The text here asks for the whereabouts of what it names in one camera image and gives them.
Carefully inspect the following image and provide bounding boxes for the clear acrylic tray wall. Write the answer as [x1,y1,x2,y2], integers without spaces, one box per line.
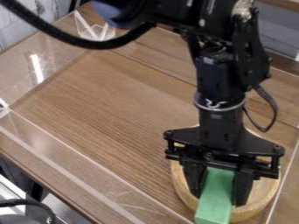
[0,99,192,224]

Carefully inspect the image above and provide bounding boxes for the black clamp with cable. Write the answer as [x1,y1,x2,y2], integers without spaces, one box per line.
[0,198,57,224]

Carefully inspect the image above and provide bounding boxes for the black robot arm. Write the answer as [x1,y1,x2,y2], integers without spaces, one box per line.
[89,0,285,207]

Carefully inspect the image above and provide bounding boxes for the black cable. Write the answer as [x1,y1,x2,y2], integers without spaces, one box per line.
[0,0,156,50]

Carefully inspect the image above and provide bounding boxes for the brown wooden bowl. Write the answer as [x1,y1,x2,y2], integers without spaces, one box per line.
[169,123,281,223]

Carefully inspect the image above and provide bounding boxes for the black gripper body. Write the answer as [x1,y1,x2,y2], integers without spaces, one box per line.
[163,112,285,179]

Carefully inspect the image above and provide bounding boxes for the clear acrylic corner bracket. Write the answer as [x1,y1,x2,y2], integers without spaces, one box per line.
[73,10,116,41]

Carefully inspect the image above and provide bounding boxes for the green rectangular block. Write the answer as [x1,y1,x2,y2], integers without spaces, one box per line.
[193,168,233,224]

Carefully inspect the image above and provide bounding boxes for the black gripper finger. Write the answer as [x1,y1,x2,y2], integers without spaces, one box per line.
[181,161,208,198]
[232,171,255,207]

